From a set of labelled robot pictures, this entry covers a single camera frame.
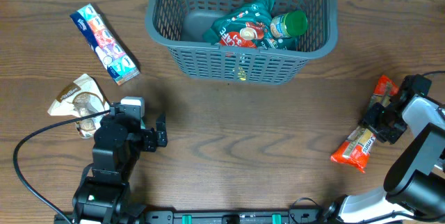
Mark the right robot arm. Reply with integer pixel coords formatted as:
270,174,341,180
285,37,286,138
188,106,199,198
332,74,444,223

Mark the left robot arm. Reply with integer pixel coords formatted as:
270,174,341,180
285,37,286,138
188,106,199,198
72,103,168,224

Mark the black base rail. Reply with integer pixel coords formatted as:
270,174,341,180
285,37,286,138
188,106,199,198
54,208,403,224

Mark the beige snack pouch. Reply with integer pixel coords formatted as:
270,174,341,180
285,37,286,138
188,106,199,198
47,74,110,118

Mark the orange spaghetti pack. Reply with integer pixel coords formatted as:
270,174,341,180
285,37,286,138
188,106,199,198
330,75,398,173

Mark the Kleenex tissue pack strip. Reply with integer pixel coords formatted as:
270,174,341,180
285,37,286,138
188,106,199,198
70,4,140,86

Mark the green lidded jar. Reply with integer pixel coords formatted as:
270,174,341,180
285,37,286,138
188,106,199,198
270,10,308,38

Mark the grey plastic basket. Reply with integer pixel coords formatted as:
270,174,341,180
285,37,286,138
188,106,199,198
145,0,338,84

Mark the green coffee bag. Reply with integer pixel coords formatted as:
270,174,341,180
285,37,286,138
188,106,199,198
202,0,297,51

